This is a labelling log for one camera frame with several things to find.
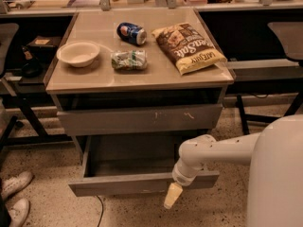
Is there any upper white sneaker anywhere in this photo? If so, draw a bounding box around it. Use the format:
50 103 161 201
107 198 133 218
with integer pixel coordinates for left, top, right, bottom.
1 171 33 201

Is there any white sneaker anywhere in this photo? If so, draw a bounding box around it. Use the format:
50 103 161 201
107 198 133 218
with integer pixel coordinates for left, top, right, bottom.
9 199 30 227
1 171 33 201

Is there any grey top drawer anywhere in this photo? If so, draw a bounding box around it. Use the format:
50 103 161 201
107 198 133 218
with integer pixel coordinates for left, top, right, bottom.
58 104 223 136

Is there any lower white sneaker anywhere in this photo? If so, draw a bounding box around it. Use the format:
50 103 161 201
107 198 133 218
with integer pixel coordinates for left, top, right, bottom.
9 199 30 227

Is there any black bag under desk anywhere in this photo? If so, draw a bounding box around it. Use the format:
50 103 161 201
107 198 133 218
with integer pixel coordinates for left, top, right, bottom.
22 46 43 78

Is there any grey drawer cabinet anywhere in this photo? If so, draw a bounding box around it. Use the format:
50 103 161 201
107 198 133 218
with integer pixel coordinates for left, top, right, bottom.
43 7 237 175

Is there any black box under desk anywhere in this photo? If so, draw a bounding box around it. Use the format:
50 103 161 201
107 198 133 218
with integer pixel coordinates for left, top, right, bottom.
27 36 62 61

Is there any black floor cable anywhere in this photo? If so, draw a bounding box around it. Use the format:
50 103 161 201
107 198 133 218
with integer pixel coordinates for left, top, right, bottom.
96 195 105 227

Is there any grey chair right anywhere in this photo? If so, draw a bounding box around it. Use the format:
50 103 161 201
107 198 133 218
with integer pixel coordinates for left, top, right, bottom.
267 21 303 118

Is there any blue soda can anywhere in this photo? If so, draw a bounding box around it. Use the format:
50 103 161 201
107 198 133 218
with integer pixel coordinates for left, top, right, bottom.
116 22 147 46

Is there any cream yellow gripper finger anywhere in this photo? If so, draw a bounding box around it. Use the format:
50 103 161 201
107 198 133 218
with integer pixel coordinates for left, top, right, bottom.
164 183 183 209

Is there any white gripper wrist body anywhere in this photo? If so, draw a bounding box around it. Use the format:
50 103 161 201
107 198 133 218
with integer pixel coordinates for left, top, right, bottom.
172 159 204 186

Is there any brown yellow chip bag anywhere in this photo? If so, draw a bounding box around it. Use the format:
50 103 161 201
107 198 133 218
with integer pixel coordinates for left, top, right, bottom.
152 23 226 76

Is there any crushed green white can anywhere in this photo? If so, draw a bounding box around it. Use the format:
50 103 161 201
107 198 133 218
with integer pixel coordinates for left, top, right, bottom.
111 50 148 70

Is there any white paper bowl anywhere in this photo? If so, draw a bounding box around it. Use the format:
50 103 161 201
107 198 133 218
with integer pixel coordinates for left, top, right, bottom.
57 41 100 68

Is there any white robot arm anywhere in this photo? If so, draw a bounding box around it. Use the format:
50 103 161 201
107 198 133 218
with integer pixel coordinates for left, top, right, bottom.
164 114 303 227

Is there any long grey back desk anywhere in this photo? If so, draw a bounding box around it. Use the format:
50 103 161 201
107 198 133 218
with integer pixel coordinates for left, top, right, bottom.
0 0 303 17

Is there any grey drawer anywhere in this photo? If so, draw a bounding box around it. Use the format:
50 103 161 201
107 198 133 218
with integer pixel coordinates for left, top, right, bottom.
67 133 221 198
58 104 223 136

